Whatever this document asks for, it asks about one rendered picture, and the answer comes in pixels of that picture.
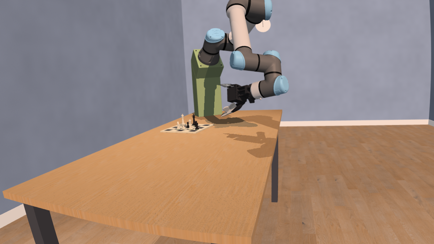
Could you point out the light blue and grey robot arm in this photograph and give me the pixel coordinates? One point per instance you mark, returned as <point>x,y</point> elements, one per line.
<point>244,15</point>

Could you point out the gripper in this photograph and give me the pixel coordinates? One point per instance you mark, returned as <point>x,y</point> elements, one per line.
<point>238,94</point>

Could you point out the black and cream chessboard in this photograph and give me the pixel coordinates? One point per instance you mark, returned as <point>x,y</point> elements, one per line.
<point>193,131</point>

